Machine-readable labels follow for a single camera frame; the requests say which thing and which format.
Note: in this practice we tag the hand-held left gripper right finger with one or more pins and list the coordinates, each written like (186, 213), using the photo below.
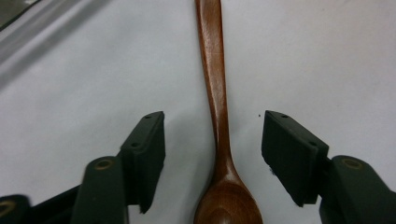
(292, 158)

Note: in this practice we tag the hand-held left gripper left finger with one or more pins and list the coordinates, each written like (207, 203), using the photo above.
(144, 161)

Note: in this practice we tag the brown wooden spoon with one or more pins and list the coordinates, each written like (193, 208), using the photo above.
(218, 93)

